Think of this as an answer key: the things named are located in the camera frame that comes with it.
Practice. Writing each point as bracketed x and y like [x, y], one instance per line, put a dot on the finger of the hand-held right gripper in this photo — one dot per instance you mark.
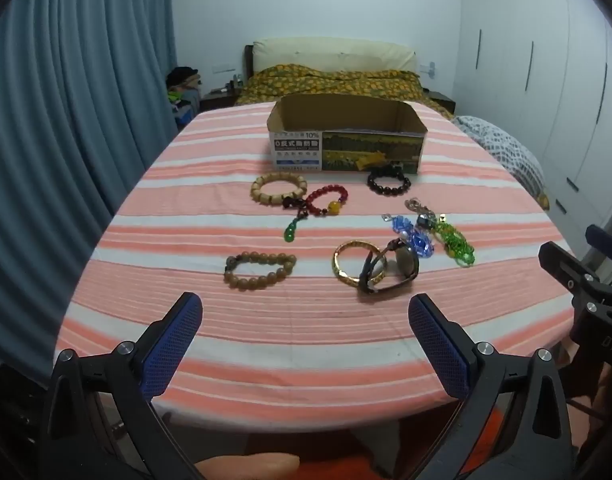
[603, 237]
[561, 262]

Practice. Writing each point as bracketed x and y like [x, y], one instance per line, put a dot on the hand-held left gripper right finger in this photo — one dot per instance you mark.
[440, 347]

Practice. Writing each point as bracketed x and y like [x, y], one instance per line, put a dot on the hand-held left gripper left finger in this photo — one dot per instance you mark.
[170, 347]

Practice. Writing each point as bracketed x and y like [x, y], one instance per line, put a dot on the cardboard box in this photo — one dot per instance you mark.
[336, 152]

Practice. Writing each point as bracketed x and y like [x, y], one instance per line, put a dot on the gold bangle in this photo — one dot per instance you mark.
[342, 272]

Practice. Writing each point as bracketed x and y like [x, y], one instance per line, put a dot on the grey patterned blanket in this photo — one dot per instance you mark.
[506, 150]

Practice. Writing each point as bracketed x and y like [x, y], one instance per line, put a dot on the pink white striped cloth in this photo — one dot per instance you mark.
[296, 340]

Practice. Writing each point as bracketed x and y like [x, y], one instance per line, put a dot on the white wardrobe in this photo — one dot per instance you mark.
[546, 85]

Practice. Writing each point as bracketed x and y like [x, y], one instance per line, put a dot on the green pendant with dark knot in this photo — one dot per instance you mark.
[289, 232]

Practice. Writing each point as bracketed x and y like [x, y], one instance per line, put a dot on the dark wooden nightstand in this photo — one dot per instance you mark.
[218, 100]
[443, 101]

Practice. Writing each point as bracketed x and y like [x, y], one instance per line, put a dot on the blue curtain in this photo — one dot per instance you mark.
[76, 135]

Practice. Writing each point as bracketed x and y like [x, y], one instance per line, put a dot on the pile of clothes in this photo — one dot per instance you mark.
[182, 87]

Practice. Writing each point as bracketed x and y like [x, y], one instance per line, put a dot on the yellow floral quilt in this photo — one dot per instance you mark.
[336, 82]

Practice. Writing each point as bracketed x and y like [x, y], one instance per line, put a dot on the cream headboard cushion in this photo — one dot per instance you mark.
[331, 55]

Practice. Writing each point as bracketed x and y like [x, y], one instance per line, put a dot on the wall socket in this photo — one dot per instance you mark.
[432, 70]

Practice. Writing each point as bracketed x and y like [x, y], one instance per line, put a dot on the dark wooden bed frame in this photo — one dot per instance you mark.
[249, 62]

